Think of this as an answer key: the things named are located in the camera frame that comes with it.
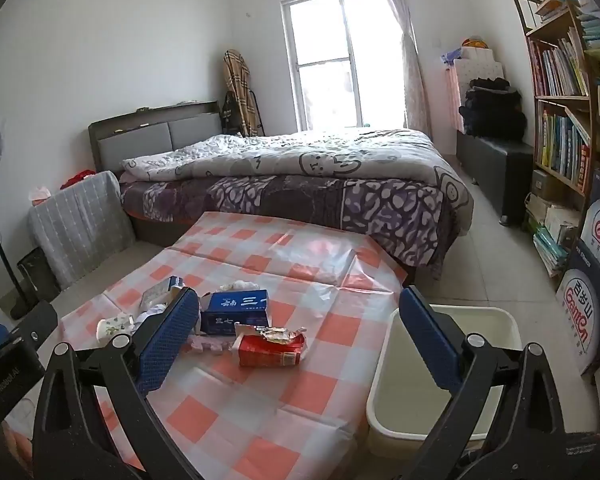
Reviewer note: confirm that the white pink stepped cabinet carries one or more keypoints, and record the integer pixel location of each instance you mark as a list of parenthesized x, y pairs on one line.
[(480, 62)]

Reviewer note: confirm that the row of colourful books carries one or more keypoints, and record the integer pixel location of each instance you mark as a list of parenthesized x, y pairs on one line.
[(562, 145)]

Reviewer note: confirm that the black hanging bag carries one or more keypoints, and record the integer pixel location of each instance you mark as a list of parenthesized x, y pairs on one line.
[(228, 110)]

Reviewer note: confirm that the plaid hanging garment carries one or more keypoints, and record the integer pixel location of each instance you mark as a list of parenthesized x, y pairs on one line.
[(240, 85)]

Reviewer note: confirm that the leaf print paper cup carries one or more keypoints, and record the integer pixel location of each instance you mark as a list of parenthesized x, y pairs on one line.
[(115, 327)]

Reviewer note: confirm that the grey cartoon print quilt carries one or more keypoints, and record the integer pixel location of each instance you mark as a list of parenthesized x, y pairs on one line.
[(290, 155)]

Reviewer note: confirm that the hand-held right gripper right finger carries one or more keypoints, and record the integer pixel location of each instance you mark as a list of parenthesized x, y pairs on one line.
[(430, 340)]

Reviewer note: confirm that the black leather bench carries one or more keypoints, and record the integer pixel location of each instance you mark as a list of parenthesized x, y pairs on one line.
[(500, 170)]

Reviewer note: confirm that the grey upholstered bed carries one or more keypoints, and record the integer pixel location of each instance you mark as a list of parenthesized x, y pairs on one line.
[(145, 135)]

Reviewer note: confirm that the red packet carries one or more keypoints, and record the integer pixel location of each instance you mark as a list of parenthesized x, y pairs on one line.
[(265, 353)]

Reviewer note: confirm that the pile of dark clothes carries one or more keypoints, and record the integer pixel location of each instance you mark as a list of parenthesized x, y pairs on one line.
[(492, 110)]

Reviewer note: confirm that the white plastic bin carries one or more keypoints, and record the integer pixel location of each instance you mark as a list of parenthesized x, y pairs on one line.
[(395, 402)]

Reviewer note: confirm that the row of tall books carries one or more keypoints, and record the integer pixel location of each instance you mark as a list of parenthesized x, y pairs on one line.
[(555, 67)]

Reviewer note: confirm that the pale pink curtain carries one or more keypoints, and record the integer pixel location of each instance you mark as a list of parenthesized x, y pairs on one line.
[(412, 75)]

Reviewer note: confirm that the red cloth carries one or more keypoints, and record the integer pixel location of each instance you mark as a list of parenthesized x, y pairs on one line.
[(80, 179)]

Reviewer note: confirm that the small blue white carton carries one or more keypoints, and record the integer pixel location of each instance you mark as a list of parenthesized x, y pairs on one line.
[(159, 292)]

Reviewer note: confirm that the blue cardboard box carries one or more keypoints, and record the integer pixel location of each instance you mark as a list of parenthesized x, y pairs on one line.
[(235, 312)]

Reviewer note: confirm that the stack of books on floor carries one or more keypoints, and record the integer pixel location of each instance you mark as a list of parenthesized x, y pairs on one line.
[(550, 240)]

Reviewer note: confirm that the crumpled white tissue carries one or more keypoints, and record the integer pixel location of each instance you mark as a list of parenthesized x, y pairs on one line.
[(240, 286)]

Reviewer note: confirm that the white framed window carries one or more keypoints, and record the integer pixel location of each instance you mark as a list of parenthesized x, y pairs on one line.
[(330, 55)]

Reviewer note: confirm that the purple patterned bedsheet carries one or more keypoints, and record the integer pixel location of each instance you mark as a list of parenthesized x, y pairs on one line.
[(380, 205)]

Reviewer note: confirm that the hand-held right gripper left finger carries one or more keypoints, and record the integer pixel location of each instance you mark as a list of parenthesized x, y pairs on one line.
[(165, 345)]

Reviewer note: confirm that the small black bin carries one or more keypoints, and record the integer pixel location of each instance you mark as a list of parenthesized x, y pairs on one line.
[(37, 275)]

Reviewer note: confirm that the pink checked tablecloth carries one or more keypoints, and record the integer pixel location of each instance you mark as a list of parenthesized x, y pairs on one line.
[(280, 270)]

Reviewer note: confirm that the wooden bookshelf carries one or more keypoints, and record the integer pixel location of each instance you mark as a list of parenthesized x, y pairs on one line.
[(555, 101)]

